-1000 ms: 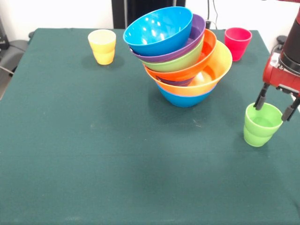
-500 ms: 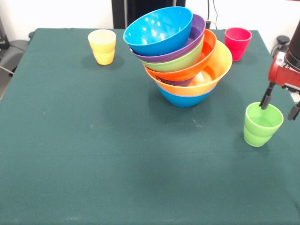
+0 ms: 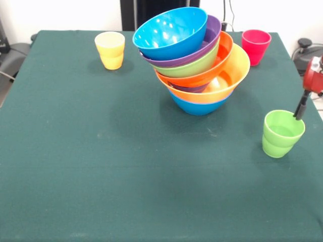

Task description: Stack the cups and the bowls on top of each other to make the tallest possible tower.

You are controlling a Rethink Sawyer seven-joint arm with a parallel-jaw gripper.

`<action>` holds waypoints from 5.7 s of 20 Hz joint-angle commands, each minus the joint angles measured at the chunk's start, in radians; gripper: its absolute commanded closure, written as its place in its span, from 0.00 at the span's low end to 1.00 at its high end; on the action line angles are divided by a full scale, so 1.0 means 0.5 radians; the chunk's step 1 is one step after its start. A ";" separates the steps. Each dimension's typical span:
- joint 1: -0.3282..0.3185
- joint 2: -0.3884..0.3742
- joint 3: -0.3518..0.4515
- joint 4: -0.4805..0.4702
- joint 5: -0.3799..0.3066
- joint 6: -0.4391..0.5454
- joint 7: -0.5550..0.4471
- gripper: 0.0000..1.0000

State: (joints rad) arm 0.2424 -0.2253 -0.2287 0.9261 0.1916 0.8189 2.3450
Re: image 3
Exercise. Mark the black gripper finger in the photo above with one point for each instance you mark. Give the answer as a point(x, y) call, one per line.
point(300, 108)

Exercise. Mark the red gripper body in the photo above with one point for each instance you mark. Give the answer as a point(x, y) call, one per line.
point(313, 79)

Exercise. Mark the large yellow-orange bowl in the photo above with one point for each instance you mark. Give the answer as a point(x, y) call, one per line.
point(239, 68)

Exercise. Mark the light blue bowl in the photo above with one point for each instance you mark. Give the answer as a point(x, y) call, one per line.
point(171, 32)
point(202, 108)

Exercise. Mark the orange-red shallow bowl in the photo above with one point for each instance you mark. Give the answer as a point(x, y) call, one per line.
point(202, 79)

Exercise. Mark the purple bowl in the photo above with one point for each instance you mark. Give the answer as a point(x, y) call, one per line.
point(213, 32)

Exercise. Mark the small dark blue bowl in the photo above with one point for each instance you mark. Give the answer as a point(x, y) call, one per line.
point(191, 88)

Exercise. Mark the green bowl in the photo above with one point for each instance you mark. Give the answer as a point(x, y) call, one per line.
point(191, 69)

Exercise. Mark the green cup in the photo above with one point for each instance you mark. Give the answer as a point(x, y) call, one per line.
point(277, 143)

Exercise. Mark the red cup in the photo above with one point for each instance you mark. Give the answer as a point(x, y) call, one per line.
point(255, 45)

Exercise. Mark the dark green tablecloth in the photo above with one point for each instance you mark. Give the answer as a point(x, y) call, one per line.
point(151, 189)

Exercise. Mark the yellow cup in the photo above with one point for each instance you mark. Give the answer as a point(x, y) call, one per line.
point(109, 58)

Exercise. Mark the grey office chair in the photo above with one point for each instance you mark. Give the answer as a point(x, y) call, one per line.
point(15, 55)

